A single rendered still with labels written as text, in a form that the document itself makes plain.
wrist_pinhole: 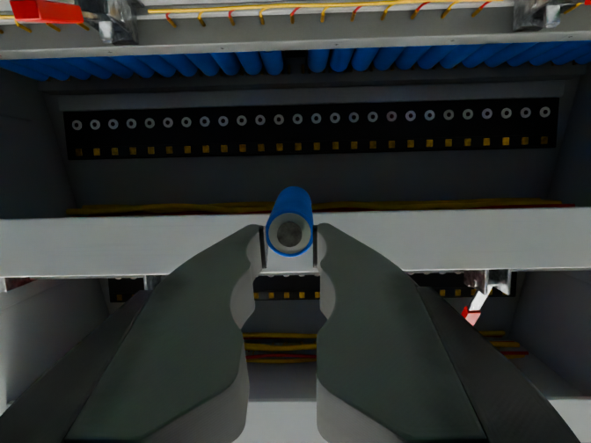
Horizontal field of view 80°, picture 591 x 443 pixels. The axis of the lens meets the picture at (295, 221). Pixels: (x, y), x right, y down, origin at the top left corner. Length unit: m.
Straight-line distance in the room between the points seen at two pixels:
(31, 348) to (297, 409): 0.29
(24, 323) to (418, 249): 0.40
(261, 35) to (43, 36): 0.15
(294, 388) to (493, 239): 0.28
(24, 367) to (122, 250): 0.23
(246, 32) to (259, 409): 0.33
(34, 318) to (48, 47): 0.29
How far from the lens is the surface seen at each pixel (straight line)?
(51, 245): 0.33
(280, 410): 0.39
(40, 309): 0.50
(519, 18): 0.30
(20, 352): 0.49
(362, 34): 0.28
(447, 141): 0.43
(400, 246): 0.28
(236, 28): 0.28
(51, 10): 0.22
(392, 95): 0.42
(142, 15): 0.30
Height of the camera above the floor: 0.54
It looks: 24 degrees up
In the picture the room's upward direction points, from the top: 178 degrees clockwise
